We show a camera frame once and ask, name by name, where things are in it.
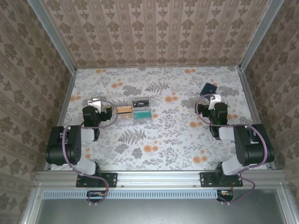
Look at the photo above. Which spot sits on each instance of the dark blue card holder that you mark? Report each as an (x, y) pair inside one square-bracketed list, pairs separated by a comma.
[(208, 89)]

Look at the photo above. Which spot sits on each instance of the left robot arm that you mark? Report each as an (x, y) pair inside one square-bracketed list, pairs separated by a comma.
[(58, 144)]

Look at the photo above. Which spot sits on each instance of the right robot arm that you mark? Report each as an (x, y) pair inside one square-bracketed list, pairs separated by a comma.
[(254, 149)]

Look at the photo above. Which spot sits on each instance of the gold card stack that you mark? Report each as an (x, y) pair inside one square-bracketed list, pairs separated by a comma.
[(125, 110)]

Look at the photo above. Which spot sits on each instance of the black VIP card stack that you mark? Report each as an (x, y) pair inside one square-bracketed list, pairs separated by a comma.
[(140, 103)]

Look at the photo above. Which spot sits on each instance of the teal card stack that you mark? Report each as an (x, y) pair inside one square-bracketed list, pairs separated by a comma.
[(142, 114)]

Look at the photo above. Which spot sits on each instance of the clear acrylic card organizer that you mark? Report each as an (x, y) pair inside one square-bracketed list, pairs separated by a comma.
[(142, 120)]

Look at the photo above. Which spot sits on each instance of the grey metal panel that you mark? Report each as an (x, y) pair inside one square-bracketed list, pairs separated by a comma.
[(163, 212)]

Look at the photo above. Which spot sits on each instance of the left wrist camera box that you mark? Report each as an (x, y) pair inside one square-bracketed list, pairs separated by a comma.
[(98, 103)]

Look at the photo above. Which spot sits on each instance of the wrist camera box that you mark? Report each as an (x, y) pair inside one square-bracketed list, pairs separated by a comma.
[(216, 99), (98, 103)]

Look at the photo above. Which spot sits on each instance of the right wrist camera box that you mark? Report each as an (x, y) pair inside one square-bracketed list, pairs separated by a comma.
[(216, 99)]

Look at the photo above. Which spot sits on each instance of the aluminium table side rail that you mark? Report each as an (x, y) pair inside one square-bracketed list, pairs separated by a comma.
[(63, 112), (253, 105)]

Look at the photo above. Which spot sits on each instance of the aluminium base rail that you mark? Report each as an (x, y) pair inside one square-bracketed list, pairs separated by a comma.
[(158, 178)]

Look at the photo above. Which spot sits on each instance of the aluminium frame post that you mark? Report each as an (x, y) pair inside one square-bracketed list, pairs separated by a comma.
[(52, 37), (261, 35)]

